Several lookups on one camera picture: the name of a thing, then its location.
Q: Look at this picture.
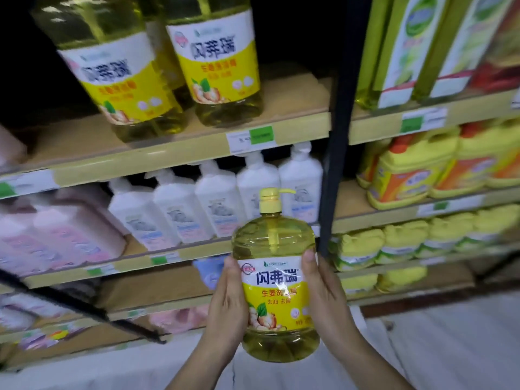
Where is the person's right hand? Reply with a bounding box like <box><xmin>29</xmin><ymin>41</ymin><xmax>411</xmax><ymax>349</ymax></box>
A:
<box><xmin>301</xmin><ymin>249</ymin><xmax>363</xmax><ymax>355</ymax></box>

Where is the person's left hand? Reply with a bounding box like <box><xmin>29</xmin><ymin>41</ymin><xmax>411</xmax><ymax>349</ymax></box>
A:
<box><xmin>204</xmin><ymin>255</ymin><xmax>251</xmax><ymax>357</ymax></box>

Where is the yellow dish soap pump bottle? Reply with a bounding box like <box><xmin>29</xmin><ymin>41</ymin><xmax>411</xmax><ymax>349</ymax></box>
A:
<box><xmin>164</xmin><ymin>0</ymin><xmax>265</xmax><ymax>128</ymax></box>
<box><xmin>140</xmin><ymin>0</ymin><xmax>194</xmax><ymax>110</ymax></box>
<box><xmin>30</xmin><ymin>0</ymin><xmax>190</xmax><ymax>144</ymax></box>
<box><xmin>231</xmin><ymin>187</ymin><xmax>322</xmax><ymax>363</ymax></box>

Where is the slim green dish soap bottle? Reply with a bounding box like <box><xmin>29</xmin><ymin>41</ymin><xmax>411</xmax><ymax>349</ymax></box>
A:
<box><xmin>355</xmin><ymin>0</ymin><xmax>447</xmax><ymax>110</ymax></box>

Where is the right green dish soap bottle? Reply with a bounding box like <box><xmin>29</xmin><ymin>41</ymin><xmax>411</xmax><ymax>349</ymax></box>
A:
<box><xmin>411</xmin><ymin>0</ymin><xmax>503</xmax><ymax>100</ymax></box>

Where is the light blue detergent jug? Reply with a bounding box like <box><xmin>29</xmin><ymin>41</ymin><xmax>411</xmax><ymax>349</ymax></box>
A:
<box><xmin>193</xmin><ymin>255</ymin><xmax>228</xmax><ymax>291</ymax></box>

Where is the flat pink bottle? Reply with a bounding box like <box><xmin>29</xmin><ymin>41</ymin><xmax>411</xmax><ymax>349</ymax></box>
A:
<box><xmin>148</xmin><ymin>304</ymin><xmax>210</xmax><ymax>336</ymax></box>

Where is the green white price tag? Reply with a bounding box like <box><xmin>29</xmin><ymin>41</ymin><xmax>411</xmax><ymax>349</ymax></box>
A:
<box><xmin>0</xmin><ymin>169</ymin><xmax>61</xmax><ymax>199</ymax></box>
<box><xmin>400</xmin><ymin>107</ymin><xmax>449</xmax><ymax>134</ymax></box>
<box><xmin>226</xmin><ymin>125</ymin><xmax>276</xmax><ymax>155</ymax></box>
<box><xmin>416</xmin><ymin>194</ymin><xmax>486</xmax><ymax>218</ymax></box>
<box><xmin>150</xmin><ymin>251</ymin><xmax>183</xmax><ymax>267</ymax></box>
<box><xmin>86</xmin><ymin>263</ymin><xmax>119</xmax><ymax>277</ymax></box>

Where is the white baby label bottle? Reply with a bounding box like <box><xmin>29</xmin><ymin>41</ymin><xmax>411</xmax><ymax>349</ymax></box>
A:
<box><xmin>194</xmin><ymin>160</ymin><xmax>249</xmax><ymax>238</ymax></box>
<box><xmin>145</xmin><ymin>168</ymin><xmax>215</xmax><ymax>244</ymax></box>
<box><xmin>107</xmin><ymin>177</ymin><xmax>181</xmax><ymax>251</ymax></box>

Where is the purple yellow detergent pouch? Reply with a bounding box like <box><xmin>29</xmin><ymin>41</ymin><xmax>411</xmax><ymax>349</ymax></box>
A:
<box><xmin>18</xmin><ymin>327</ymin><xmax>82</xmax><ymax>350</ymax></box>

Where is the pale pink pump bottle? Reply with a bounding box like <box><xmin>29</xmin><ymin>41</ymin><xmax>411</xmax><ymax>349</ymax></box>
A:
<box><xmin>0</xmin><ymin>125</ymin><xmax>28</xmax><ymax>166</ymax></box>

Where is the wooden shelf rack black frame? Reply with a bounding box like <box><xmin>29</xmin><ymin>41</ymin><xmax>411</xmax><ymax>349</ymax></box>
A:
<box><xmin>0</xmin><ymin>0</ymin><xmax>520</xmax><ymax>372</ymax></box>

